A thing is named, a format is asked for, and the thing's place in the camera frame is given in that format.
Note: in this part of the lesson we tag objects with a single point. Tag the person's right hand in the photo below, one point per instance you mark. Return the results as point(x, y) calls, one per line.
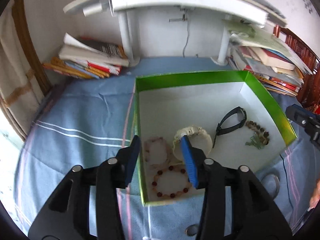
point(316, 195)

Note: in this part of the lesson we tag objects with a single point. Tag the black wristwatch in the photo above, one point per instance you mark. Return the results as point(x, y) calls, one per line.
point(241, 113)

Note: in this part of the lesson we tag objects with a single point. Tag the cream wristwatch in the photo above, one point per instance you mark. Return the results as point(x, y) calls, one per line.
point(200, 140)

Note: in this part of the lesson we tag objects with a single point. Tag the blue striped blanket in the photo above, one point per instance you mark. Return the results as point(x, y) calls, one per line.
point(75, 110)

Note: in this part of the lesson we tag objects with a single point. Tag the large stack of books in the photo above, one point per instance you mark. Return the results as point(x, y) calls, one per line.
point(270, 57)

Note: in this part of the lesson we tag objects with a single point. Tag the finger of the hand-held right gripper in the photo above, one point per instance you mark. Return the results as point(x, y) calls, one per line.
point(297, 111)

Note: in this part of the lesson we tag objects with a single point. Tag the beige curtain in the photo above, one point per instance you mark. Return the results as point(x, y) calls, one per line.
point(15, 67)

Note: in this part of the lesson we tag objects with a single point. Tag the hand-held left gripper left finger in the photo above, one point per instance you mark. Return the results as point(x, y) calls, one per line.
point(131, 160)

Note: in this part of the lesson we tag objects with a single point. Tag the silver bangle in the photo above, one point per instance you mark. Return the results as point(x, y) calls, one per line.
point(278, 182)

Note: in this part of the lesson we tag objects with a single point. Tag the green cardboard box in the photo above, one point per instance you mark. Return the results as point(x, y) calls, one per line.
point(187, 110)

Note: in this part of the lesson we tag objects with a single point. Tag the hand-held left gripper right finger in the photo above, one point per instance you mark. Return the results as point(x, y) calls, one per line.
point(188, 165)

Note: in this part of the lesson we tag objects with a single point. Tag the small stack of books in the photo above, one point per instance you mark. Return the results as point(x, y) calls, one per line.
point(100, 57)

